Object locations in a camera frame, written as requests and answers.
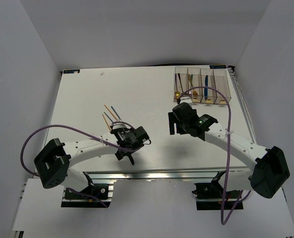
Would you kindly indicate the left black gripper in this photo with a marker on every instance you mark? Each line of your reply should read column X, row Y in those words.
column 120, row 155

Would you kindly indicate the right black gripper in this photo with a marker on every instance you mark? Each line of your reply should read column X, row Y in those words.
column 173, row 120

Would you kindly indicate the black knife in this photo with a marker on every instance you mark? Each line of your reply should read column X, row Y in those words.
column 131, row 158

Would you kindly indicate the iridescent gold spoon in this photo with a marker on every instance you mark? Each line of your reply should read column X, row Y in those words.
column 177, row 93

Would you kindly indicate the black spoon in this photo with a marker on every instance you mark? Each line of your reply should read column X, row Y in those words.
column 182, row 82

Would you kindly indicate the gold fork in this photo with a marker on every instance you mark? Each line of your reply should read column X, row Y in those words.
column 194, row 93

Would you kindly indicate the blue knife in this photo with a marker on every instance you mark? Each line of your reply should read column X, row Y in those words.
column 206, row 89

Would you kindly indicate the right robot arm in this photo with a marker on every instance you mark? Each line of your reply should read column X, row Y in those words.
column 268, row 169

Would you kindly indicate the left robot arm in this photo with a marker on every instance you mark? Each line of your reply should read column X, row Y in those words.
column 55, row 162

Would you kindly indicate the orange chopstick lower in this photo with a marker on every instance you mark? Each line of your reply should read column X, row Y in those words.
column 105, row 120

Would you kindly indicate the orange chopstick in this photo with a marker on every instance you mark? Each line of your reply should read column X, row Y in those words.
column 105, row 120
column 109, row 112

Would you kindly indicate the orange chopstick upper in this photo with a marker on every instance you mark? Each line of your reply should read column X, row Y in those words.
column 109, row 112

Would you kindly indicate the blue chopstick upper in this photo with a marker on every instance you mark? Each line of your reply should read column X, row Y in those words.
column 118, row 117

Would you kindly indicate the clear four-compartment organizer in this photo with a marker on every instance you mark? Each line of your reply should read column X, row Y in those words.
column 218, row 85

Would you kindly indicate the right blue table label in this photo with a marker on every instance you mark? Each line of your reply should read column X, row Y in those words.
column 219, row 66

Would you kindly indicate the blue table label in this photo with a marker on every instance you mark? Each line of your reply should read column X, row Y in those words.
column 71, row 71
column 219, row 66

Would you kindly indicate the left blue table label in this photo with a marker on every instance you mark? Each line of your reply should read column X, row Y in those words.
column 71, row 71

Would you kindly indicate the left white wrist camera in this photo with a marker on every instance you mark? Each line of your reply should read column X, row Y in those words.
column 118, row 124

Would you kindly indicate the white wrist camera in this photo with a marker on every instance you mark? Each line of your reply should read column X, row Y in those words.
column 118, row 124
column 186, row 100

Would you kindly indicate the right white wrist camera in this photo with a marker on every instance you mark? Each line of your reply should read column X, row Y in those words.
column 186, row 100

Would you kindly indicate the aluminium table frame rail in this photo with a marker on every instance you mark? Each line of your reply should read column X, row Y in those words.
column 187, row 175

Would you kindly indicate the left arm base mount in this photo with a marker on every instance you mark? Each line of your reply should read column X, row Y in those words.
column 96, row 195

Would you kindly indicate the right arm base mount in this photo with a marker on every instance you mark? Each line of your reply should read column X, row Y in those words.
column 208, row 195

